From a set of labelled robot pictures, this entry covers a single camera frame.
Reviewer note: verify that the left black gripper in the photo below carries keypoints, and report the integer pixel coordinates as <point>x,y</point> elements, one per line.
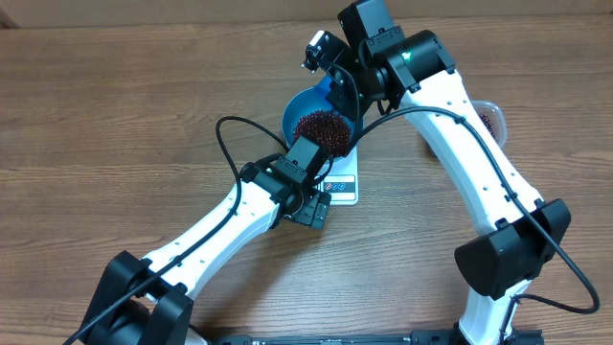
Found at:
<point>315,210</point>

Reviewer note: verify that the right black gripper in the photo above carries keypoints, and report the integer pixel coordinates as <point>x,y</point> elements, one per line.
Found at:
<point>348,103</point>

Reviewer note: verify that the blue plastic measuring scoop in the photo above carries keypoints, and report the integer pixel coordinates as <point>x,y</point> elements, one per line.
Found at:
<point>321,92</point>

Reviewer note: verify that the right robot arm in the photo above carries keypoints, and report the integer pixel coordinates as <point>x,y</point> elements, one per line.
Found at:
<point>518,232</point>

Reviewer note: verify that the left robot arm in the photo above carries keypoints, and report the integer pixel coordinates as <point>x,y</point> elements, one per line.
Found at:
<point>150,300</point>

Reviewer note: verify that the blue metal bowl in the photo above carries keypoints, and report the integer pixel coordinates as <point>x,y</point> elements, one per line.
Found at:
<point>301,105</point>

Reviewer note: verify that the white digital kitchen scale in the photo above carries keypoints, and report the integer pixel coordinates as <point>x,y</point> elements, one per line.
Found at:
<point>342,182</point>

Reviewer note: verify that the red beans in bowl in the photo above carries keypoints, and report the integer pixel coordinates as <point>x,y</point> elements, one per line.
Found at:
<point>326,128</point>

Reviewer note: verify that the clear plastic food container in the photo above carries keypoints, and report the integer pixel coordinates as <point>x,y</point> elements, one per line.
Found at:
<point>497,116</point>

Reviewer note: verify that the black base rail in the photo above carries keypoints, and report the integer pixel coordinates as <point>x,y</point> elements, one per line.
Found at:
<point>438,337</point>

